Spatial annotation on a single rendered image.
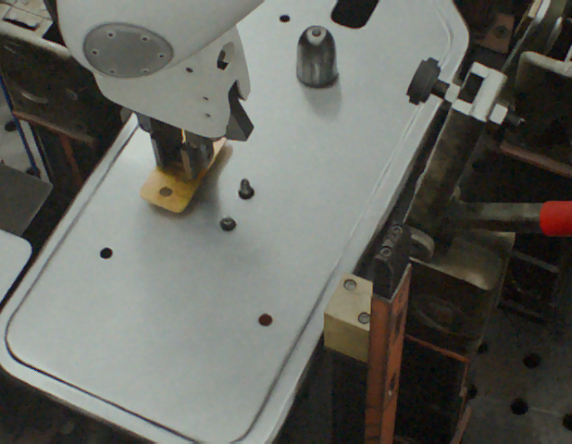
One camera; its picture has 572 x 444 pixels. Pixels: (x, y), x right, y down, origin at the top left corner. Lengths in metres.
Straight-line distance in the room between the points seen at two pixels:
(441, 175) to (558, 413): 0.47
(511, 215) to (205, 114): 0.21
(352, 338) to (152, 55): 0.26
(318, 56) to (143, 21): 0.34
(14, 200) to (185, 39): 0.37
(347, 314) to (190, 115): 0.17
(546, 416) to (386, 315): 0.48
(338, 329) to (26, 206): 0.28
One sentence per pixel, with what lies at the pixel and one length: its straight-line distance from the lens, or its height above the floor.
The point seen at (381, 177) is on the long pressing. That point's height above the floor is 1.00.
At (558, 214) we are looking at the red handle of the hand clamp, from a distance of 0.75.
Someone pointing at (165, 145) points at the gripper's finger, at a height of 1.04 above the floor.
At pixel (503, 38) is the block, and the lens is 1.38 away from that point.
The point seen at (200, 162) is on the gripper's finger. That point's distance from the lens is 0.88.
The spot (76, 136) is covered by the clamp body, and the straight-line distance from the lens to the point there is 1.04.
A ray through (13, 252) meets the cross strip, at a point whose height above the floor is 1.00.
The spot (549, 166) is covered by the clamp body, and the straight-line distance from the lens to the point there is 0.98.
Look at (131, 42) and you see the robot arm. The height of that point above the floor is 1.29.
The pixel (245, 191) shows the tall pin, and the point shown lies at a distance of 0.89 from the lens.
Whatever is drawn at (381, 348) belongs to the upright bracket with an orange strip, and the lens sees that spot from 0.74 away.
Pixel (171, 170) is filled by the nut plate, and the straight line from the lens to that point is 0.90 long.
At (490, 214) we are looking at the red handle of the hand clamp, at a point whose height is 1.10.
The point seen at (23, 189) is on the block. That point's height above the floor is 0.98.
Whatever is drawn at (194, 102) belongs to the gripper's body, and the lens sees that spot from 0.79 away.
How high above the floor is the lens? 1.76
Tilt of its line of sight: 60 degrees down
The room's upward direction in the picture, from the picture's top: 4 degrees counter-clockwise
